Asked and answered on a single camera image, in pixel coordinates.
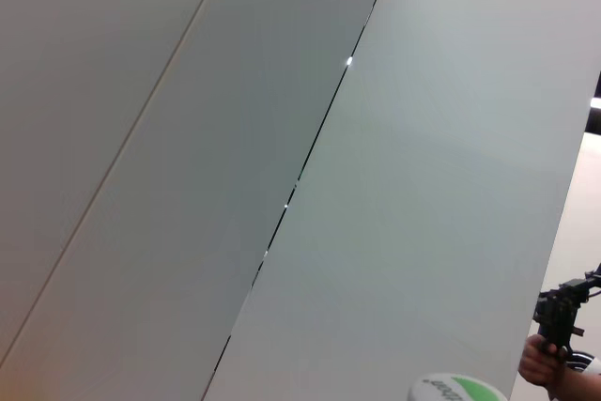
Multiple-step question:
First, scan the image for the person's bare hand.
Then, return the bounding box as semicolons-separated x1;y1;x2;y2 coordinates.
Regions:
518;333;572;386

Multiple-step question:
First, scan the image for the clear water bottle green label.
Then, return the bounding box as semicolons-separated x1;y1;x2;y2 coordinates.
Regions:
407;372;507;401

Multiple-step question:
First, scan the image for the black handheld device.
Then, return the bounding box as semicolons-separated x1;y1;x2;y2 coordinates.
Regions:
532;262;601;369

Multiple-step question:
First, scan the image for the person's forearm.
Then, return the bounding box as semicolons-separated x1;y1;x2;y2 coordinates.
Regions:
547;351;601;401

